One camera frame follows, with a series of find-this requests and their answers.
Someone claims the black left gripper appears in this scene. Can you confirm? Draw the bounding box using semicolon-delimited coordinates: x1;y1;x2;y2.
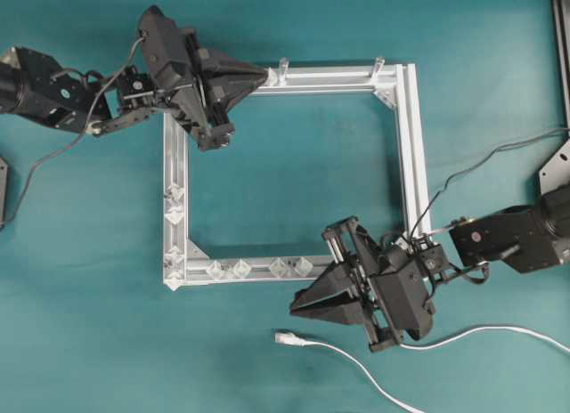
116;28;268;151

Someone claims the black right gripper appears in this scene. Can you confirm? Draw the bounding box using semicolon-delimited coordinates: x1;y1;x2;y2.
289;216;445;352

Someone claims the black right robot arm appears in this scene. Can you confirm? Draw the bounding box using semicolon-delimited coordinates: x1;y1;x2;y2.
289;185;569;352

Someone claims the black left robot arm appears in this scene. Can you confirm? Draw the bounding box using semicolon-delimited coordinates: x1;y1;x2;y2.
1;28;268;151

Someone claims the metal pin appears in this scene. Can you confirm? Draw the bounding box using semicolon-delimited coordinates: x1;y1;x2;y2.
205;260;226;280
293;256;314;278
164;183;185;204
232;259;252;279
370;57;385;84
268;257;290;279
276;57;289;85
164;206;184;225

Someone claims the metal pin top left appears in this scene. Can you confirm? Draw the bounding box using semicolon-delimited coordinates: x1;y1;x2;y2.
276;57;289;85

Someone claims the metal pin left upper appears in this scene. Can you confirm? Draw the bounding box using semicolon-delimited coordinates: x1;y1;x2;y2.
164;183;185;204

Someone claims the metal pin left lower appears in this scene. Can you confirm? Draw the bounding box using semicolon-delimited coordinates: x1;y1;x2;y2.
164;206;184;225

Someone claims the metal pin corner upper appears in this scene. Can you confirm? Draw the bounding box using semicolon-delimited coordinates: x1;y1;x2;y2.
163;246;184;269

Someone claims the metal pin corner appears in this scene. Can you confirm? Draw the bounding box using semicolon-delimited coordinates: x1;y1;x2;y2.
163;271;185;291
163;246;184;269

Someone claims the metal pin top right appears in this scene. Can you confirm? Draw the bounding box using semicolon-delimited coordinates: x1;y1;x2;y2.
370;57;385;84

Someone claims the metal pin corner lower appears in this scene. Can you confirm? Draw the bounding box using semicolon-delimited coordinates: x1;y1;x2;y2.
163;271;185;291

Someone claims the black object left edge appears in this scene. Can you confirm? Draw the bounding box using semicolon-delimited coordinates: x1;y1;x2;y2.
0;157;10;221

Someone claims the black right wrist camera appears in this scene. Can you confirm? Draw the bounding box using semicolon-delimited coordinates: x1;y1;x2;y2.
370;246;434;341

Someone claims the white USB cable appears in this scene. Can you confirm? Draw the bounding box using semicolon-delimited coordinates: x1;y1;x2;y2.
272;324;570;413

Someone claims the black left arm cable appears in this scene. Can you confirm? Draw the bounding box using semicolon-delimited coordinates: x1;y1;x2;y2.
0;34;148;230

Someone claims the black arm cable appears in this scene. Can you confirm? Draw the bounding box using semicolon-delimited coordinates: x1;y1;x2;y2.
407;127;570;243
0;34;148;230

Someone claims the aluminium extrusion frame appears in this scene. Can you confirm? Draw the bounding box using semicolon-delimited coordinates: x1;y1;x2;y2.
162;63;431;287

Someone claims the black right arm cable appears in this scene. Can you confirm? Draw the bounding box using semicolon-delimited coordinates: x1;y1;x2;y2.
407;127;570;243

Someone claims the grey metal mounting bracket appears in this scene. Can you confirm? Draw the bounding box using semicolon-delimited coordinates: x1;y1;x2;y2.
538;140;570;196

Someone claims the black metal rail right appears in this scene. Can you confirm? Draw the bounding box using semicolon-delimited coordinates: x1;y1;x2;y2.
549;0;570;93

